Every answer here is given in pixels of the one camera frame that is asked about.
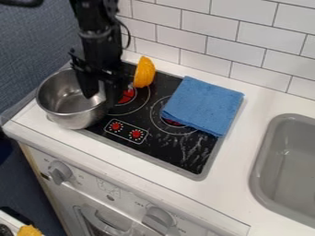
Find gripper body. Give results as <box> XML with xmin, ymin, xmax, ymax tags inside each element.
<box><xmin>67</xmin><ymin>28</ymin><xmax>127</xmax><ymax>81</ymax></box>

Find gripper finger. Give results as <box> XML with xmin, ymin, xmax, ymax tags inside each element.
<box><xmin>75</xmin><ymin>70</ymin><xmax>101</xmax><ymax>100</ymax></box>
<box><xmin>103</xmin><ymin>77</ymin><xmax>130</xmax><ymax>109</ymax></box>

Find silver pot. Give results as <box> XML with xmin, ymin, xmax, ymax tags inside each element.
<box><xmin>34</xmin><ymin>67</ymin><xmax>110</xmax><ymax>131</ymax></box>

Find orange toy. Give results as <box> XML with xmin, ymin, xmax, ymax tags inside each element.
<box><xmin>131</xmin><ymin>55</ymin><xmax>158</xmax><ymax>89</ymax></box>

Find toy stove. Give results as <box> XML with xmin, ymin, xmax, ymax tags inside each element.
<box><xmin>79</xmin><ymin>60</ymin><xmax>248</xmax><ymax>182</ymax></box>

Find blue cloth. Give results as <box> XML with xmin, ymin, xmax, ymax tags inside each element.
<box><xmin>159</xmin><ymin>75</ymin><xmax>247</xmax><ymax>138</ymax></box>

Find toy sink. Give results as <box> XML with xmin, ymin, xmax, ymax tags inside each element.
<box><xmin>248</xmin><ymin>112</ymin><xmax>315</xmax><ymax>229</ymax></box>

